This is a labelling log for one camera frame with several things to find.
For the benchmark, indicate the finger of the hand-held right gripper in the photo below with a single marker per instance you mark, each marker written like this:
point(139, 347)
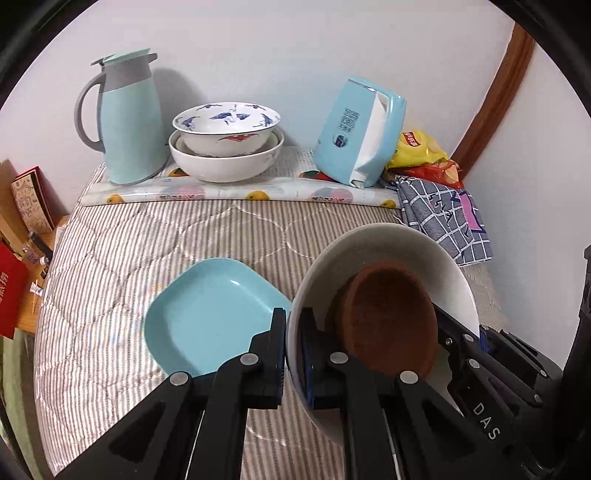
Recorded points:
point(512, 353)
point(461, 341)

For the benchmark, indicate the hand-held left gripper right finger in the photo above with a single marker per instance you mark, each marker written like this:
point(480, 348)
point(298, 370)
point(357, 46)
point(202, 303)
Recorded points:
point(307, 364)

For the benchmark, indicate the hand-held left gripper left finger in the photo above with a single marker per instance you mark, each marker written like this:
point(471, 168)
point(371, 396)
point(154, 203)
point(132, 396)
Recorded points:
point(270, 369)

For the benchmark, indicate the brown wooden bowl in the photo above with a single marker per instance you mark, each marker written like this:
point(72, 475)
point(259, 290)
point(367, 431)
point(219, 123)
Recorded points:
point(388, 314)

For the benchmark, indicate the light blue square plate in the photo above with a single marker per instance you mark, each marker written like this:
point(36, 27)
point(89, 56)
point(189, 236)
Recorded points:
point(207, 314)

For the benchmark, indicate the plain white bowl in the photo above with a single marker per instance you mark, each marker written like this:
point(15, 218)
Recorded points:
point(392, 244)

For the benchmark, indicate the grey checked cloth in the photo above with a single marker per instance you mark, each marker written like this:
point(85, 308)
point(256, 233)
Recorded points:
point(443, 217)

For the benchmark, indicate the fruit printed plastic tablecloth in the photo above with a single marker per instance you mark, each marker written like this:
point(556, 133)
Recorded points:
point(221, 190)

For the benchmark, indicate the striped quilt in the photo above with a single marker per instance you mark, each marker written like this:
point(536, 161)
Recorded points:
point(115, 258)

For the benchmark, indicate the yellow chips bag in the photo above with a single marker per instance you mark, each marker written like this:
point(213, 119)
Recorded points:
point(415, 147)

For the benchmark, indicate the large white bowl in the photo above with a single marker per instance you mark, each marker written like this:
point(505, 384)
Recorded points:
point(221, 168)

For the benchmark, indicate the small white plate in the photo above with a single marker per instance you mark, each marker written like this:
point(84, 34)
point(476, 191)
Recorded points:
point(274, 141)

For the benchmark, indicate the blue crane printed bowl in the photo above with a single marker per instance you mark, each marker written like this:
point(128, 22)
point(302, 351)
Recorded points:
point(231, 141)

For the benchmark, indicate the light blue tissue box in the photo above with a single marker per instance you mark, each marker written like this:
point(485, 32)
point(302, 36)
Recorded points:
point(341, 124)

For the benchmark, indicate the green cloth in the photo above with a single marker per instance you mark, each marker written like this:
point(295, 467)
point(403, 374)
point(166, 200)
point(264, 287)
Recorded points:
point(14, 397)

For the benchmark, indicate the small dark bottle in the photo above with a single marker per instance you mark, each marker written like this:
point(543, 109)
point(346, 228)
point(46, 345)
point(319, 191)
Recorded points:
point(39, 247)

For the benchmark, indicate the red packet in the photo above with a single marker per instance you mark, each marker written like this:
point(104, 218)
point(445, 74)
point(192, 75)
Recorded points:
point(11, 290)

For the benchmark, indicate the light blue thermos jug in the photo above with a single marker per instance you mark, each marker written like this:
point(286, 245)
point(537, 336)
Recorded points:
point(131, 134)

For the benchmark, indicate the brown patterned box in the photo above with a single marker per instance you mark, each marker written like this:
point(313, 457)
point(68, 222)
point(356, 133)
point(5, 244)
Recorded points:
point(32, 198)

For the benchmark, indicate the wooden side table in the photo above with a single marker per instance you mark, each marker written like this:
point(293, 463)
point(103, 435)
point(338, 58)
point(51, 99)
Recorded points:
point(5, 203)

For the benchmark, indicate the brown wooden door frame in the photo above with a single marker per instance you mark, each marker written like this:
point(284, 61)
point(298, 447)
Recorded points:
point(503, 87)

